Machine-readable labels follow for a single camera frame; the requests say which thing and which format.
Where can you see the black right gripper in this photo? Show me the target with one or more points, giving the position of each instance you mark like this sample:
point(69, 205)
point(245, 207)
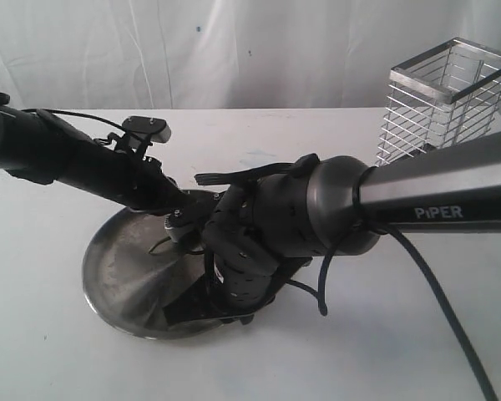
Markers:
point(236, 299)

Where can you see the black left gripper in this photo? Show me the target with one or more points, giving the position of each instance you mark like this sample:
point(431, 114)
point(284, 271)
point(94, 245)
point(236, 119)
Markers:
point(144, 188)

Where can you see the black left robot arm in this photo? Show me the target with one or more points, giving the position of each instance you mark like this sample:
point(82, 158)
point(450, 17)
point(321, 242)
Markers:
point(42, 148)

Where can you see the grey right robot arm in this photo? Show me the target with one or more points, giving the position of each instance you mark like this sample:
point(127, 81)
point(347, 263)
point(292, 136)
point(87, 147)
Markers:
point(274, 219)

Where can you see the round steel plate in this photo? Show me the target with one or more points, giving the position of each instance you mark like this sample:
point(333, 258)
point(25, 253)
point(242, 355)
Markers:
point(132, 269)

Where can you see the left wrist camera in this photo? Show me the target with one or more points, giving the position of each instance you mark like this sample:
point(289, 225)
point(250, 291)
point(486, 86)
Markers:
point(140, 133)

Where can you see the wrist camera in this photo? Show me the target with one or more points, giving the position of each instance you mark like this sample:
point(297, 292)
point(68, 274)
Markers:
point(140, 133)
point(187, 221)

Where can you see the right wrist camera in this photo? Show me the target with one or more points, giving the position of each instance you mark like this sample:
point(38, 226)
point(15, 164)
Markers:
point(187, 221)

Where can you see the chrome wire utensil holder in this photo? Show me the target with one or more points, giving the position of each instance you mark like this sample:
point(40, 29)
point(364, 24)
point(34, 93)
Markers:
point(444, 96)

